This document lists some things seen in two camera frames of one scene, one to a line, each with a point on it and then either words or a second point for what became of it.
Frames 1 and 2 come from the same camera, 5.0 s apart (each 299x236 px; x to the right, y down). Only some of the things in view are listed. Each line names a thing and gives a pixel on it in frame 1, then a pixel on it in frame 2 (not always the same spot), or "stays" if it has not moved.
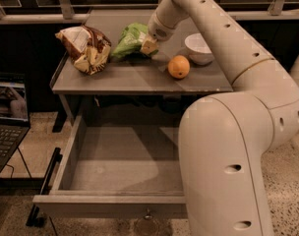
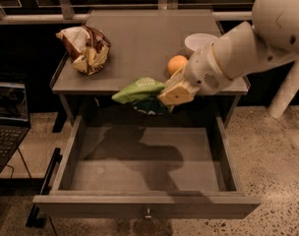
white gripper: (158, 28) to (204, 70)
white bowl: (198, 49) stays
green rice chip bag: (130, 39) to (143, 94)
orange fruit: (179, 67) stays
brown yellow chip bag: (88, 48) stays
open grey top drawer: (123, 172) stays
